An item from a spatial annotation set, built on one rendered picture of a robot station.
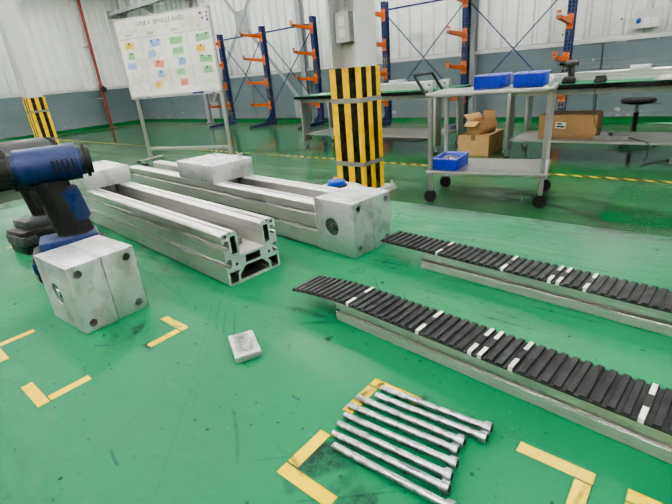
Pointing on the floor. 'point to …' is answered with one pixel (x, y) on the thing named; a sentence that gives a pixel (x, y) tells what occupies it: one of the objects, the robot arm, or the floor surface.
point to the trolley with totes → (532, 82)
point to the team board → (171, 61)
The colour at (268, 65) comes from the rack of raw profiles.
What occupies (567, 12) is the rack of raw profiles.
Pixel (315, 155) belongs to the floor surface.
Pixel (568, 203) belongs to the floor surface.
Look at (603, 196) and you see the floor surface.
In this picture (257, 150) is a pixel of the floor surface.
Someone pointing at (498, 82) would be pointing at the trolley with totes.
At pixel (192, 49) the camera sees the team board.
